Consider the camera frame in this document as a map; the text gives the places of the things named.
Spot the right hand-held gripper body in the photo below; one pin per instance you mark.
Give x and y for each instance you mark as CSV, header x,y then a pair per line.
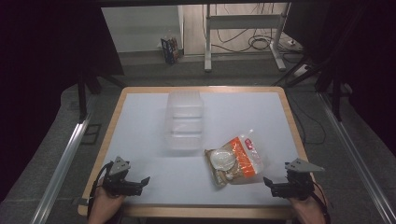
x,y
295,183

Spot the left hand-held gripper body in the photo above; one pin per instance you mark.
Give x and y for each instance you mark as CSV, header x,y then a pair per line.
x,y
120,179

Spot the person's right hand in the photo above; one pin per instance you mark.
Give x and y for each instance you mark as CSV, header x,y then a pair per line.
x,y
306,210

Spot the person's left hand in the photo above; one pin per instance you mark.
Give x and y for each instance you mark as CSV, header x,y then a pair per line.
x,y
104,203

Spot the clear orange snack bag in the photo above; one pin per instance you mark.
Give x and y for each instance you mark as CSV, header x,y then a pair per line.
x,y
236,161

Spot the clear plastic container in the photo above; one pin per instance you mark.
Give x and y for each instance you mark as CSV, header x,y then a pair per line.
x,y
184,121

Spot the black stand leg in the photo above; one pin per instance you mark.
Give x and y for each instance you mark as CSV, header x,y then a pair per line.
x,y
82,99
336,99

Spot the blue carton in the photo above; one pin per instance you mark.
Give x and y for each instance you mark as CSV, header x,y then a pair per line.
x,y
170,49

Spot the black curtain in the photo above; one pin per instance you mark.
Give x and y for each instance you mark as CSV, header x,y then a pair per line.
x,y
46,62
364,56

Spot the white metal stand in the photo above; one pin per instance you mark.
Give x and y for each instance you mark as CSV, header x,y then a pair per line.
x,y
243,21

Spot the black floor frame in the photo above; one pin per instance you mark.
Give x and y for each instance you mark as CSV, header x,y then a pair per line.
x,y
91,133

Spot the aluminium rail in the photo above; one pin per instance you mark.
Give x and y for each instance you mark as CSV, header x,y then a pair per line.
x,y
358,158
60,169

